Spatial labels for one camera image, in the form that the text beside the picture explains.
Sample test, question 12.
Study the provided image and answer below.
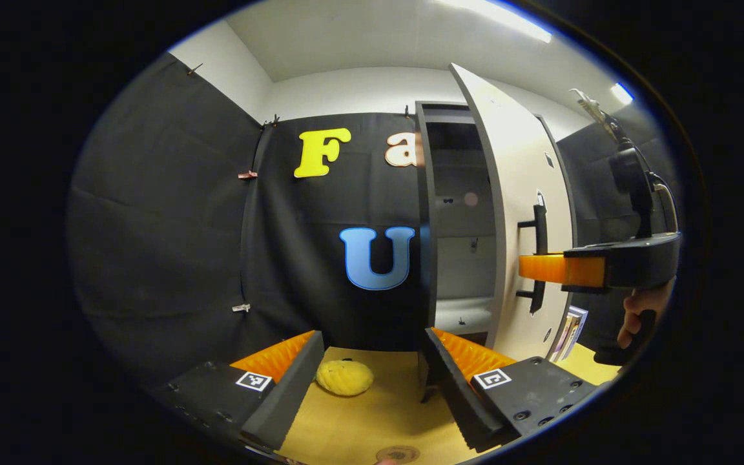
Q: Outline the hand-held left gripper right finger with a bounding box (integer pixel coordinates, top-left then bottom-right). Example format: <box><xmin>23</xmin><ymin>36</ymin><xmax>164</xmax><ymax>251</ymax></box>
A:
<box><xmin>420</xmin><ymin>327</ymin><xmax>599</xmax><ymax>453</ymax></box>

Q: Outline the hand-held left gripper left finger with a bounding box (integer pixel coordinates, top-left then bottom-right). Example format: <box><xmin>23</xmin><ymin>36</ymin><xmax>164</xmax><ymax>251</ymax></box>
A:
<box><xmin>152</xmin><ymin>330</ymin><xmax>326</xmax><ymax>451</ymax></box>

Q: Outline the black door handle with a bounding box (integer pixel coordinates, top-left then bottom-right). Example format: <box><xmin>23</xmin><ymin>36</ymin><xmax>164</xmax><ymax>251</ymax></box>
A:
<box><xmin>517</xmin><ymin>205</ymin><xmax>549</xmax><ymax>316</ymax></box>

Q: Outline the round wooden coaster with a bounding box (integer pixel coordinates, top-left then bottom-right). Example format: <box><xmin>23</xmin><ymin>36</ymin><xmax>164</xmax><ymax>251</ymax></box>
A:
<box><xmin>375</xmin><ymin>445</ymin><xmax>422</xmax><ymax>464</ymax></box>

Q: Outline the dark grey cabinet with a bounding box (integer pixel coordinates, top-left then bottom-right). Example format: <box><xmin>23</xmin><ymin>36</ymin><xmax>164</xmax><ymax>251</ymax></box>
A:
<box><xmin>415</xmin><ymin>100</ymin><xmax>499</xmax><ymax>402</ymax></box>

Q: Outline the yellow knitted toy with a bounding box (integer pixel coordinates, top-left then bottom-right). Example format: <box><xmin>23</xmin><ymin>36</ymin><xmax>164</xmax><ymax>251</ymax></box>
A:
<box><xmin>315</xmin><ymin>360</ymin><xmax>375</xmax><ymax>397</ymax></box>

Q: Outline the stack of books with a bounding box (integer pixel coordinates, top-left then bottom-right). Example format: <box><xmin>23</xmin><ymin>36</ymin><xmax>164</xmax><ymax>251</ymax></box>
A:
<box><xmin>549</xmin><ymin>305</ymin><xmax>590</xmax><ymax>363</ymax></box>

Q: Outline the black backdrop cloth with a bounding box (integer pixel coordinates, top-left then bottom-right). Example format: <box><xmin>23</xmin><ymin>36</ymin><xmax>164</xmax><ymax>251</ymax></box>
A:
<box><xmin>67</xmin><ymin>53</ymin><xmax>679</xmax><ymax>388</ymax></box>

